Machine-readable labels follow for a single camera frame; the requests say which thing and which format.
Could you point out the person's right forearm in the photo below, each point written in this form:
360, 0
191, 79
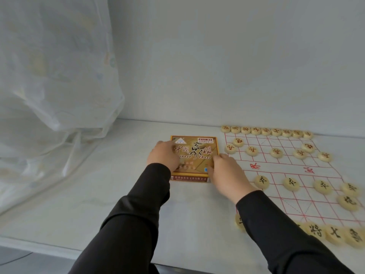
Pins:
285, 239

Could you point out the white cardboard box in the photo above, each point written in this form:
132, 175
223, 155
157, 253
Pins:
196, 148

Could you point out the round black-marked chess piece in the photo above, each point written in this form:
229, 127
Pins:
354, 238
334, 234
350, 189
261, 182
348, 202
314, 231
291, 184
239, 222
322, 186

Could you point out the person's right hand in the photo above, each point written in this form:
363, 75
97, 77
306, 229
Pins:
228, 179

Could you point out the sheer white curtain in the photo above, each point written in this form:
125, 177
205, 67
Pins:
51, 82

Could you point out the person's left forearm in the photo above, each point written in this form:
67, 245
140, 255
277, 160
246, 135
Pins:
122, 225

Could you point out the person's left hand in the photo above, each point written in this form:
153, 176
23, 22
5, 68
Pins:
162, 156

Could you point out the red grid xiangqi board sheet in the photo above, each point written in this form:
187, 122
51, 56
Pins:
291, 168

